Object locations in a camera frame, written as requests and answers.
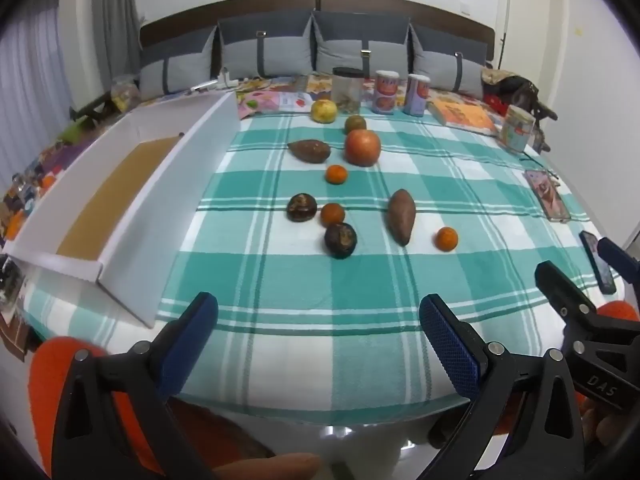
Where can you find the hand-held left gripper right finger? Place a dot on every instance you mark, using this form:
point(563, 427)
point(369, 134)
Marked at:
point(447, 345)

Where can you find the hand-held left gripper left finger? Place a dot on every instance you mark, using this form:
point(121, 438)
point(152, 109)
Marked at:
point(192, 335)

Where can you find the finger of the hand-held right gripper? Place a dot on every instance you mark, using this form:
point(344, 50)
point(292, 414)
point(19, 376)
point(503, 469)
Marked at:
point(562, 287)
point(620, 259)

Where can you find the small tangerine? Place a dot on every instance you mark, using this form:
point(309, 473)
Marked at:
point(446, 239)
point(336, 174)
point(332, 214)

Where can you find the brown sweet potato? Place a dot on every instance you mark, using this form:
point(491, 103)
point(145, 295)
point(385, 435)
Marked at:
point(309, 151)
point(401, 216)

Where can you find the dark round fruit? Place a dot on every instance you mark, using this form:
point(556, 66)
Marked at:
point(301, 207)
point(340, 240)

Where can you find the white cardboard box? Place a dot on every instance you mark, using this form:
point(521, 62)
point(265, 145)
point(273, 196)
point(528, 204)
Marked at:
point(190, 160)

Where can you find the person's right hand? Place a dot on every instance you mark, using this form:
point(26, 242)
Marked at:
point(595, 427)

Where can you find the person's left hand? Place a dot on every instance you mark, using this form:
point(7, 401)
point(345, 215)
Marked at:
point(270, 466)

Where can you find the dark phone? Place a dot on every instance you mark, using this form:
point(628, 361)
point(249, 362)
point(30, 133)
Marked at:
point(598, 262)

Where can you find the picture card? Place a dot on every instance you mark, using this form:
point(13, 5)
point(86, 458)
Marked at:
point(547, 195)

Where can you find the teal plaid blanket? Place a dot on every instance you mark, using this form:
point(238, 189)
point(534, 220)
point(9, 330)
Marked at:
point(300, 300)

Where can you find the green labelled can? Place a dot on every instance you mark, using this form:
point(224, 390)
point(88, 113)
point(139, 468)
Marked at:
point(517, 130)

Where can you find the dark bag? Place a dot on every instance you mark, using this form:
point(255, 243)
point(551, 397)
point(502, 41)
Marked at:
point(520, 87)

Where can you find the orange book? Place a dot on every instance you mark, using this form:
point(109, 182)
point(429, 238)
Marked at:
point(461, 116)

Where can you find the pile of small clutter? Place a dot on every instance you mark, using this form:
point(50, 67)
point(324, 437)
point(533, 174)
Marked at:
point(30, 195)

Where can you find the large red apple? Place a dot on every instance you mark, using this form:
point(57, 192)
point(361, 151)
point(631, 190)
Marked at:
point(362, 148)

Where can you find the green cloth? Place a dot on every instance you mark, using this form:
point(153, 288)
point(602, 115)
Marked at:
point(75, 131)

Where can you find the green-brown round fruit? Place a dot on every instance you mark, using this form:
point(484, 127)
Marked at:
point(355, 125)

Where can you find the printed tin can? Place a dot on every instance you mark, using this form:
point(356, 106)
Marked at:
point(386, 92)
point(416, 95)

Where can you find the silver flat object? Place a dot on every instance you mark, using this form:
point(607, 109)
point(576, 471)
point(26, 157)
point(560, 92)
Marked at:
point(200, 88)

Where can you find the black elongated object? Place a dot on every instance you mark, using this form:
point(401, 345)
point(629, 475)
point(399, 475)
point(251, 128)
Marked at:
point(92, 109)

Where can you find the clear plastic bag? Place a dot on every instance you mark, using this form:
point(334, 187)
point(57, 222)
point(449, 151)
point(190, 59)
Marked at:
point(125, 92)

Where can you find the grey pillow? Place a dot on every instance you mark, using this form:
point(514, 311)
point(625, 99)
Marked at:
point(265, 50)
point(360, 42)
point(445, 62)
point(172, 67)

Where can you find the white adapter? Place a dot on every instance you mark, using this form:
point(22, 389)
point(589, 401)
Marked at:
point(226, 81)

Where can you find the yellow apple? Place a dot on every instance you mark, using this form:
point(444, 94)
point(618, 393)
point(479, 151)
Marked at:
point(324, 111)

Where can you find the white door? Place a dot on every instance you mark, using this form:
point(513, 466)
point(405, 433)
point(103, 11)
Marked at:
point(530, 15)

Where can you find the clear jar with black lid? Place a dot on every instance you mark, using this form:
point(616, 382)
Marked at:
point(347, 91)

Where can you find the white curtain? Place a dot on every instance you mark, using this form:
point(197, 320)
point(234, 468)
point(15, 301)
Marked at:
point(30, 85)

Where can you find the wall socket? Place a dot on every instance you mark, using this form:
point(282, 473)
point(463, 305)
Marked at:
point(465, 8)

